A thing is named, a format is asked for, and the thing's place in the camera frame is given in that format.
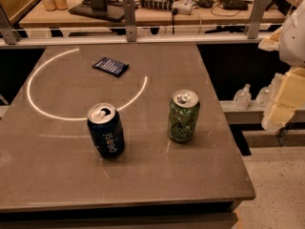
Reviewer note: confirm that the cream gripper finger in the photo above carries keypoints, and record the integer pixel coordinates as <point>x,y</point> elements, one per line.
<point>287,96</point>
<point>271,43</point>

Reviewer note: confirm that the green soda can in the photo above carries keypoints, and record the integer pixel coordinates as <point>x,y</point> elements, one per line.
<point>183,115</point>

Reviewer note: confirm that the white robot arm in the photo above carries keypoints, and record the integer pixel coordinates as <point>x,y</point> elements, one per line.
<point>292,41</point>

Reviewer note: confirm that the blue RXBAR blueberry bar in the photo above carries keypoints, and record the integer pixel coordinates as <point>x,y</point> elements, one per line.
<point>111,66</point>

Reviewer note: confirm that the blue Pepsi can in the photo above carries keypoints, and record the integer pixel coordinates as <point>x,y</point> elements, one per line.
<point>106,130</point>

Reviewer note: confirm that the clear sanitizer bottle right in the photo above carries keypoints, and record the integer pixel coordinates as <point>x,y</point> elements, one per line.
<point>263,96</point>

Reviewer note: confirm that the clear sanitizer bottle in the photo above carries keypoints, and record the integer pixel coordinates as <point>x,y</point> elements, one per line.
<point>263,96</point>
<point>242,98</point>

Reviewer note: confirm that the clear sanitizer bottle left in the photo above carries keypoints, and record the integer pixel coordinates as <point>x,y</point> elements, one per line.
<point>242,98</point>

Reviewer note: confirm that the black device on desk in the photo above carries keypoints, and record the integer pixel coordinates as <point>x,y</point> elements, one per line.
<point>235,5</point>

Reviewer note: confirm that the white power adapter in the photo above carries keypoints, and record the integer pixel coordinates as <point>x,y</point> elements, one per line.
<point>184,7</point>

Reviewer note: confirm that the wooden desk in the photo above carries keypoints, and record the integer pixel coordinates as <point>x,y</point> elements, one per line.
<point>38,17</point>

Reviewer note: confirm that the black power strip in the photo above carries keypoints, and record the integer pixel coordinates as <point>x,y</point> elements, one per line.
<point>157,4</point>

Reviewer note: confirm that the black monitor stand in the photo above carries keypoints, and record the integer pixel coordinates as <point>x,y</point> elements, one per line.
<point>99,9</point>

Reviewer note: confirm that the metal rail with posts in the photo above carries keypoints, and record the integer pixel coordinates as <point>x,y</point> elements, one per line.
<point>130,32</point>

